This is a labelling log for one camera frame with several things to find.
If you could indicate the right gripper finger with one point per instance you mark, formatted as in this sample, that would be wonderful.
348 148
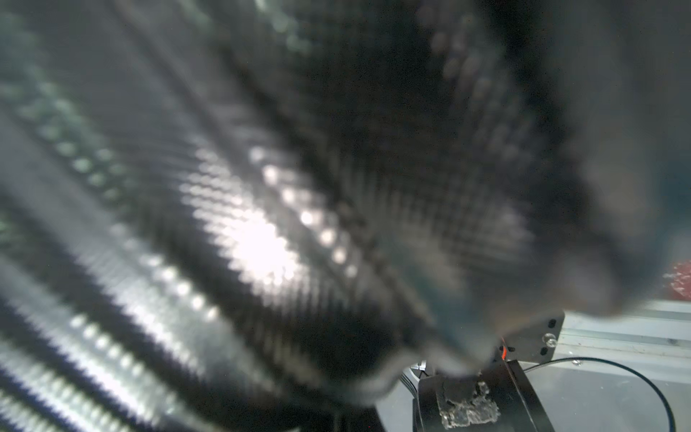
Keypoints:
499 398

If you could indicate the black ribbed hard-shell suitcase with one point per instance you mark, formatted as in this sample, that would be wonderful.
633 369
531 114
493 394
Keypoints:
255 215

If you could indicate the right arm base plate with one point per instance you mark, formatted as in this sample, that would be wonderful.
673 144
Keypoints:
535 343

